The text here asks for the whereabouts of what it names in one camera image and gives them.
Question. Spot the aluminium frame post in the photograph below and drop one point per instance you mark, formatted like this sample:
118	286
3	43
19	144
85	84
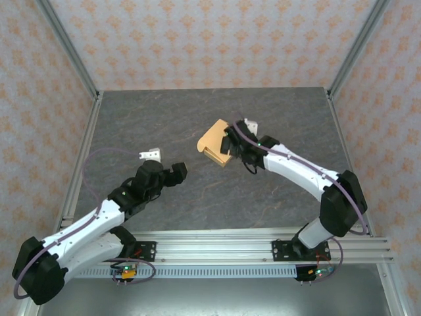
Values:
356	49
69	49

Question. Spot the aluminium frame leg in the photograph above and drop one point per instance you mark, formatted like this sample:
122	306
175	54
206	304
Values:
26	309
393	293

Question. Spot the yellow paper box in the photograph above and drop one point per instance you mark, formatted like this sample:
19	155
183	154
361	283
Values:
212	138

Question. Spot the grey metal sheet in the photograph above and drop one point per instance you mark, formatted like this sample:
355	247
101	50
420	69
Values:
213	296

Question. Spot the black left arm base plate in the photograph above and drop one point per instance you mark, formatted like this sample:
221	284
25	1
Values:
148	250

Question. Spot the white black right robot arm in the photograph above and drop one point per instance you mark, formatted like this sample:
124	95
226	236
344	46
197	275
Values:
296	171

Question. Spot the aluminium table side rail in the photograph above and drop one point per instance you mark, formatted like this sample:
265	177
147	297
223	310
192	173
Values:
85	148
348	148

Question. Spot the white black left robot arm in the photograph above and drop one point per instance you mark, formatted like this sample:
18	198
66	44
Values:
82	230

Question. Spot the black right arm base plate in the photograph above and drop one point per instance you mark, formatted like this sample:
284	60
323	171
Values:
279	250

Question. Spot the aluminium rail beam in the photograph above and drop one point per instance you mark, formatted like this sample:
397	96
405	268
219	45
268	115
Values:
213	250

